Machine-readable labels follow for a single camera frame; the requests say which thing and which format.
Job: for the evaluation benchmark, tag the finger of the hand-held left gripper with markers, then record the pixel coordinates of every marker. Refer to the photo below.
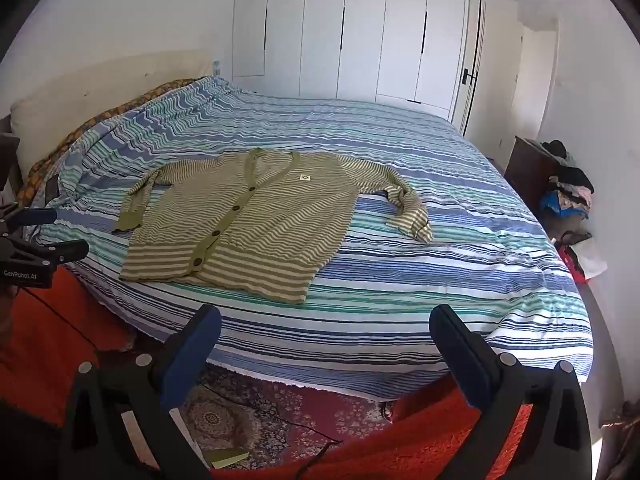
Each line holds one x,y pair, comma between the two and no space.
65,251
40,216

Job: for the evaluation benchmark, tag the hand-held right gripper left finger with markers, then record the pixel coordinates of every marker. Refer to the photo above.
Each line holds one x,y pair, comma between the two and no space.
192,355

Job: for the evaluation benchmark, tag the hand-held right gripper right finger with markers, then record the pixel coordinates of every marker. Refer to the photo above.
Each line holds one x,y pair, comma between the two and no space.
457,355

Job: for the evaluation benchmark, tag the green striped cardigan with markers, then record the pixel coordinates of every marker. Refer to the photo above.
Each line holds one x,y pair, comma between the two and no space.
260,220

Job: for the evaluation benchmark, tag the pile of clothes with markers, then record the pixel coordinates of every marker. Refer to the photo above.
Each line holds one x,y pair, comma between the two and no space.
570,190

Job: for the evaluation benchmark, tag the orange shaggy blanket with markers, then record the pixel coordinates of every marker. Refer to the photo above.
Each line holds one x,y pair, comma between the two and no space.
40,340

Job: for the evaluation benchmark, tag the blue striped bedspread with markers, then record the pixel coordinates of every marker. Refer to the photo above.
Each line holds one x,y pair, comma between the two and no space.
425,285

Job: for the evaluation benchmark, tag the orange patterned blanket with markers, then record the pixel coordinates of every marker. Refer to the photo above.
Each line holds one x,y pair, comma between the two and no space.
75,135

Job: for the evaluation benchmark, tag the patterned red rug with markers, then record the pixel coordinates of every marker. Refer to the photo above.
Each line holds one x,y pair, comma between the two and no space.
285,410

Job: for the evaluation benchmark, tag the red bag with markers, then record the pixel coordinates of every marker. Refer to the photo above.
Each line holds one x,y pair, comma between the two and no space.
580,260

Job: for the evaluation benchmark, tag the dark wooden nightstand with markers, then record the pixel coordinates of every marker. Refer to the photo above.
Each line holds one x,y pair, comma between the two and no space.
522,170

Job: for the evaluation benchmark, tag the white wardrobe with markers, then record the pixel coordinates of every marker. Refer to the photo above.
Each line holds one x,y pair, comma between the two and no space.
350,30

